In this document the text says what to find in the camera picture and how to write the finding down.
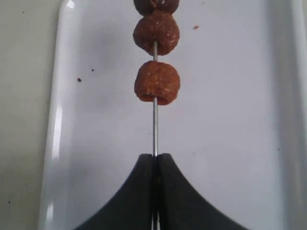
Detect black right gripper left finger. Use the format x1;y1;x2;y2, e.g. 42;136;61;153
77;154;154;230

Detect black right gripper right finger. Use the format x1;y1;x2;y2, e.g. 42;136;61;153
157;153;242;230

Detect brown meatball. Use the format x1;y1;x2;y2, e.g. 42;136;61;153
133;10;180;56
133;0;179;16
134;61;180;105

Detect thin metal skewer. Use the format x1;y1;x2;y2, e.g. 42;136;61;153
151;41;160;230

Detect white rectangular plastic tray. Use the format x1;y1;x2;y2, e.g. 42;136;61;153
38;0;307;230

